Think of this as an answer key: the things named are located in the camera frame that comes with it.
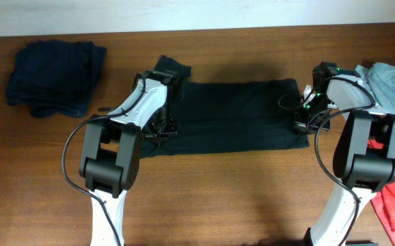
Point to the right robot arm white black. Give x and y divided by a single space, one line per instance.
364 158

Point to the folded navy blue garment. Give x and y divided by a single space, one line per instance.
55 77

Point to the black Nike t-shirt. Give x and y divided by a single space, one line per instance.
228 117

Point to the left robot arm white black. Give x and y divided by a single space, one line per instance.
112 149

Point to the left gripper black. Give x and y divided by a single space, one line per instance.
160 136

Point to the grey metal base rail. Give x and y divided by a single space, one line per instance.
361 243

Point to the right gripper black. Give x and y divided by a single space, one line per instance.
302 125

